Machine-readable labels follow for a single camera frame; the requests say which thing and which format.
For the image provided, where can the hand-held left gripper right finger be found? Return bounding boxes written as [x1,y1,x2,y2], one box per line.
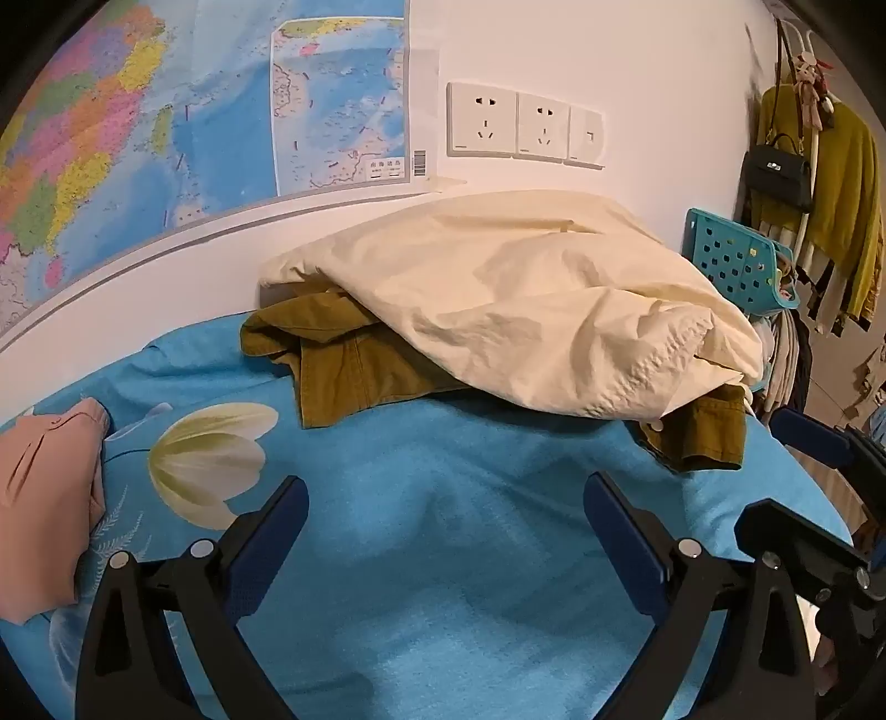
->
[583,472,818,720]

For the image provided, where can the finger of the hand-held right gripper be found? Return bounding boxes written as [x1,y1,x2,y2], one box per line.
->
[770,407,886,487]
[735,500,874,610]

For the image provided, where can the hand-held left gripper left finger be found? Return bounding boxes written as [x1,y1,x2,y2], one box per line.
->
[75,475,310,720]

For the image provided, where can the cream garment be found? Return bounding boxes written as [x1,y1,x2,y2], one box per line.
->
[257,188,764,421]

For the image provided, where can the beige hanging clothes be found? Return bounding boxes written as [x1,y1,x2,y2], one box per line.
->
[748,308,814,426]

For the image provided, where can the beige cloth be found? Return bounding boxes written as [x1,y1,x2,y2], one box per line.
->
[834,346,886,425]

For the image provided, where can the blue floral bedsheet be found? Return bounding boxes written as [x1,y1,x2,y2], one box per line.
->
[0,311,856,720]

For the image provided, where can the olive green garment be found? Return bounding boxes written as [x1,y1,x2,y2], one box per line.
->
[240,287,749,474]

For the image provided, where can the teal plastic basket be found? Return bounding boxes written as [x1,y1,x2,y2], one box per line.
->
[684,208,800,318]

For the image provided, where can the pink garment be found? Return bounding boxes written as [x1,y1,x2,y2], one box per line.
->
[0,397,112,624]

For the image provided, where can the yellow-green hanging sweater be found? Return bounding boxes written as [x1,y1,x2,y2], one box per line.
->
[751,83,883,323]

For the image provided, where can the black handbag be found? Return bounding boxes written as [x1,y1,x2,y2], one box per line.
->
[739,19,818,212]

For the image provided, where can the white coat rack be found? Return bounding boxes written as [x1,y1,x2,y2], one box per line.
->
[775,17,842,278]

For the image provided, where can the beige hanging plush ornament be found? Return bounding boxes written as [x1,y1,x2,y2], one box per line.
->
[792,52,835,132]

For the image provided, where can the white wall switch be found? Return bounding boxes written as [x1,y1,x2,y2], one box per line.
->
[564,105,607,169]

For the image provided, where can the white wall socket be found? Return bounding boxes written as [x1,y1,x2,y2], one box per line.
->
[446,81,519,159]
[513,90,572,163]

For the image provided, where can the colourful wall map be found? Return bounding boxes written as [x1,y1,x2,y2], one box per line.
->
[0,0,468,354]

